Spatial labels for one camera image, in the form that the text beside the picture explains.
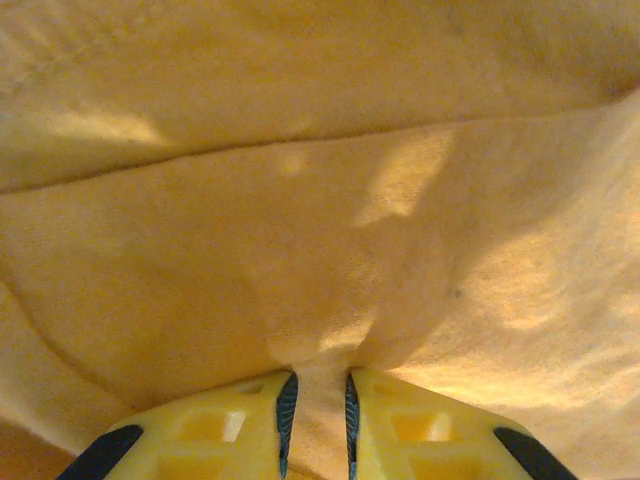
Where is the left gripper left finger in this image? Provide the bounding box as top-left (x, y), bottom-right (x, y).
top-left (57, 370), bottom-right (300, 480)

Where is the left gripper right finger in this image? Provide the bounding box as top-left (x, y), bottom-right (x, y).
top-left (345, 369), bottom-right (579, 480)

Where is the yellow t-shirt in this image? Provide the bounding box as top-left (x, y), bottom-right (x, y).
top-left (0, 0), bottom-right (640, 480)

